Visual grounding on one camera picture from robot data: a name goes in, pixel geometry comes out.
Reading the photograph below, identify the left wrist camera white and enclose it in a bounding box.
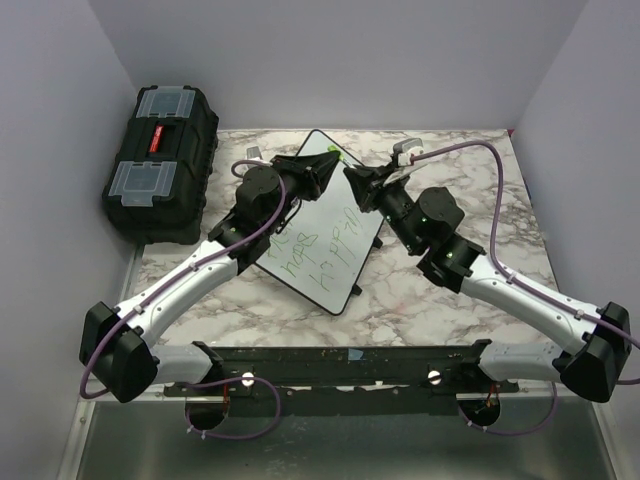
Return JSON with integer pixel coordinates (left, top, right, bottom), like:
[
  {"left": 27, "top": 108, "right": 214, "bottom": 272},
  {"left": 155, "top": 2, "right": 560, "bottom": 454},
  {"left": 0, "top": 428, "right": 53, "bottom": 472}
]
[{"left": 246, "top": 146, "right": 264, "bottom": 163}]

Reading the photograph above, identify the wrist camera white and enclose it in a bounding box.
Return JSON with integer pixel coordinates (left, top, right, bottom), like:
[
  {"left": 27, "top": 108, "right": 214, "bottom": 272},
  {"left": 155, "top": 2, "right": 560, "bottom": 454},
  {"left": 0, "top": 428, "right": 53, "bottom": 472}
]
[
  {"left": 385, "top": 138, "right": 424, "bottom": 184},
  {"left": 246, "top": 146, "right": 264, "bottom": 163}
]

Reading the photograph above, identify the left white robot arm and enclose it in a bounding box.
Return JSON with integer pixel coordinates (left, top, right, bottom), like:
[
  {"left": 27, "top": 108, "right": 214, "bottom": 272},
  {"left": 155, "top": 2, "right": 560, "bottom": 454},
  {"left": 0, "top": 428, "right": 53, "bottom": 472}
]
[{"left": 79, "top": 151, "right": 340, "bottom": 403}]

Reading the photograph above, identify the black plastic toolbox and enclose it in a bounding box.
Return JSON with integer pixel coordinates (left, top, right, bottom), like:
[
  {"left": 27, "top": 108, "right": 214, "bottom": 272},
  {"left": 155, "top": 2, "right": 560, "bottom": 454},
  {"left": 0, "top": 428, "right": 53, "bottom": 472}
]
[{"left": 101, "top": 85, "right": 219, "bottom": 245}]

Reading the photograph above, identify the green marker cap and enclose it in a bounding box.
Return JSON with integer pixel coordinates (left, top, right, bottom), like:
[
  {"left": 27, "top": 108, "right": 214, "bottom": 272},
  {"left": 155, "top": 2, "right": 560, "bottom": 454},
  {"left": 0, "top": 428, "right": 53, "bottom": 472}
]
[{"left": 327, "top": 145, "right": 345, "bottom": 162}]

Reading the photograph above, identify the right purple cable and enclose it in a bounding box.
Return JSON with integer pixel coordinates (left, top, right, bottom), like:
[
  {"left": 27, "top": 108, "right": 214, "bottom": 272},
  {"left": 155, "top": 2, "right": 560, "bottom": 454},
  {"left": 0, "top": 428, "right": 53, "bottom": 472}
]
[{"left": 407, "top": 141, "right": 640, "bottom": 436}]

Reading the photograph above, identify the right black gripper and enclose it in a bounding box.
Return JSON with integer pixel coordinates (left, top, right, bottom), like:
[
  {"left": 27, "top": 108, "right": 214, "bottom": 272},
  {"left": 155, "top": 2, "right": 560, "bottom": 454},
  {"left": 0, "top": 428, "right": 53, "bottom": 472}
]
[{"left": 343, "top": 162, "right": 421, "bottom": 254}]

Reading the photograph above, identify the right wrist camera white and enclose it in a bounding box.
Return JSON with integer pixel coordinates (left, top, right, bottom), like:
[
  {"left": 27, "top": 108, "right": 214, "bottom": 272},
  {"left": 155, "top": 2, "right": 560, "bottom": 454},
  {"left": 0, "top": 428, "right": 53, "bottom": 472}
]
[{"left": 385, "top": 138, "right": 424, "bottom": 184}]

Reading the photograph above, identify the white whiteboard black frame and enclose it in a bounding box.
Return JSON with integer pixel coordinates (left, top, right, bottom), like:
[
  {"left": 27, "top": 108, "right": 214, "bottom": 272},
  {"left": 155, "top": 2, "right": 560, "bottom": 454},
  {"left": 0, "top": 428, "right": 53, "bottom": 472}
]
[{"left": 257, "top": 130, "right": 383, "bottom": 315}]

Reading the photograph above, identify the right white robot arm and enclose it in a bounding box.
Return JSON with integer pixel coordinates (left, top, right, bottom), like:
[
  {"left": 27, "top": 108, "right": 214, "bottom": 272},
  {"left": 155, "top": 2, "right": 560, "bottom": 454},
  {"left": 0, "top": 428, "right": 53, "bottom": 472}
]
[{"left": 344, "top": 166, "right": 631, "bottom": 403}]

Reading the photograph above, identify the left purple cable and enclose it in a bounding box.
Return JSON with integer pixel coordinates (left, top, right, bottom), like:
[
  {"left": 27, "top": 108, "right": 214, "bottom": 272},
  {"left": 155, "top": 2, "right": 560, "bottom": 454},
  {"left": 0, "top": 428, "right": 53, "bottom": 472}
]
[{"left": 79, "top": 158, "right": 289, "bottom": 441}]

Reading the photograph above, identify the blue tape piece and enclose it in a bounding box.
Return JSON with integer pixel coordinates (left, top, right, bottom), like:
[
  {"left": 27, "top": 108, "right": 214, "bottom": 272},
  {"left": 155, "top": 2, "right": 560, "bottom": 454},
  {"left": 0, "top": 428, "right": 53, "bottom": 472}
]
[{"left": 347, "top": 348, "right": 364, "bottom": 361}]

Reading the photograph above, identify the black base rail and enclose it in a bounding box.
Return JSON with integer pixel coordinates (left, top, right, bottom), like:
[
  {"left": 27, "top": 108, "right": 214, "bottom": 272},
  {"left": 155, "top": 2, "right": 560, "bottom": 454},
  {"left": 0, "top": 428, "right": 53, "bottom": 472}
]
[{"left": 164, "top": 340, "right": 518, "bottom": 417}]

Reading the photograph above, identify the purple cable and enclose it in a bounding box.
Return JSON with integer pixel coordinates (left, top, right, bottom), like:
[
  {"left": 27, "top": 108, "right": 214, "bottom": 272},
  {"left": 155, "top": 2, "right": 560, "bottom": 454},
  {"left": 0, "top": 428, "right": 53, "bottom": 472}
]
[
  {"left": 79, "top": 158, "right": 289, "bottom": 441},
  {"left": 407, "top": 141, "right": 640, "bottom": 436}
]

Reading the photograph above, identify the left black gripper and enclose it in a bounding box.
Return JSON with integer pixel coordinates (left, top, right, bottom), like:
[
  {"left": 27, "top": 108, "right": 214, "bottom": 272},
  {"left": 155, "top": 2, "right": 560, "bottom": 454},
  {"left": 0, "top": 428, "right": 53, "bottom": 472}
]
[{"left": 264, "top": 153, "right": 343, "bottom": 237}]

